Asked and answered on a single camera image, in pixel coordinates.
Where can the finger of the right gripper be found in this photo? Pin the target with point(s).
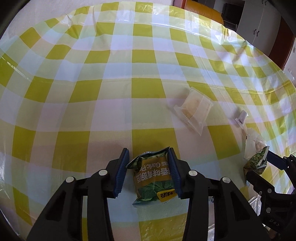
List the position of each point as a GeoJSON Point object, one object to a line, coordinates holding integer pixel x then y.
{"type": "Point", "coordinates": [264, 188]}
{"type": "Point", "coordinates": [283, 163]}

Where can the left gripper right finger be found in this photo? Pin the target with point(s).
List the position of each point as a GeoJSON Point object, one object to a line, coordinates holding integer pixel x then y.
{"type": "Point", "coordinates": [234, 218]}

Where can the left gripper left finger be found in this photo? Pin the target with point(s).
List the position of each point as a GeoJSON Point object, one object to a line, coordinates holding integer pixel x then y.
{"type": "Point", "coordinates": [61, 218]}

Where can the white cookie snack packet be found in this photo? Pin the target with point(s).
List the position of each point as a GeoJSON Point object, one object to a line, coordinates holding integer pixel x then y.
{"type": "Point", "coordinates": [254, 143]}

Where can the purple bar clear packet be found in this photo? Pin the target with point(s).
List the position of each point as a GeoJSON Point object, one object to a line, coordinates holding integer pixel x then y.
{"type": "Point", "coordinates": [240, 120]}

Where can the green garlic pea packet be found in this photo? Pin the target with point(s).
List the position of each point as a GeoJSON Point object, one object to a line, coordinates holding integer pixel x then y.
{"type": "Point", "coordinates": [152, 178]}

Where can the clear packet pale biscuit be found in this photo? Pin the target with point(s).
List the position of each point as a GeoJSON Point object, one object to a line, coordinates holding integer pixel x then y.
{"type": "Point", "coordinates": [195, 109]}

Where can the green checkered tablecloth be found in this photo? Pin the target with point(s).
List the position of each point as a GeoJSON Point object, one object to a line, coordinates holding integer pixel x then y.
{"type": "Point", "coordinates": [77, 89]}

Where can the white cabinet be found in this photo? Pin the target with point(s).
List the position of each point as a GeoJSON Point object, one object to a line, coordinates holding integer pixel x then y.
{"type": "Point", "coordinates": [259, 24]}

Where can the orange leather armchair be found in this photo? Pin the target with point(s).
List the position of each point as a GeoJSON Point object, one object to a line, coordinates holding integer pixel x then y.
{"type": "Point", "coordinates": [204, 10]}

